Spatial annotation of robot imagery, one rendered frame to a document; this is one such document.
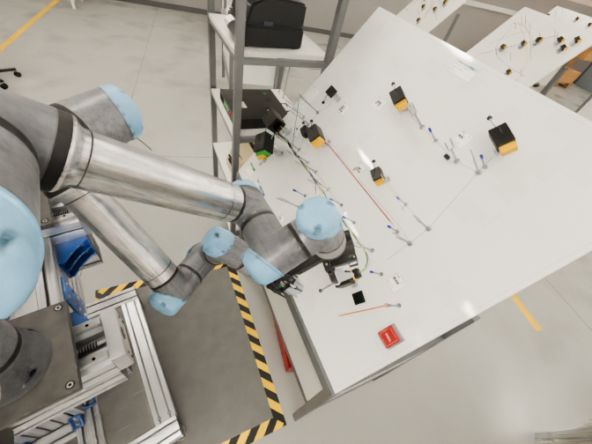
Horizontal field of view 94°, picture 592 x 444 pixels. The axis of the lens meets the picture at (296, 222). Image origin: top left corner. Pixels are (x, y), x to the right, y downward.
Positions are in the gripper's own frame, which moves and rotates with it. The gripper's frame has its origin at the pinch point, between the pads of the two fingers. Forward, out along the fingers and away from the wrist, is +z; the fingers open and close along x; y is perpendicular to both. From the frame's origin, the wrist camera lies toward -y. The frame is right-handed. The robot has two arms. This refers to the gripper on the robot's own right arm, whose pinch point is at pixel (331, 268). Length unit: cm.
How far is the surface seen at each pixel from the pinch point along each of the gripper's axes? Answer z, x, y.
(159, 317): 86, 25, -121
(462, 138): 2, 28, 50
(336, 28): 3, 107, 32
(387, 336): 17.1, -19.8, 9.5
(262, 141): 17, 71, -15
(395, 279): 17.0, -4.5, 17.8
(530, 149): -3, 15, 61
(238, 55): -7, 98, -12
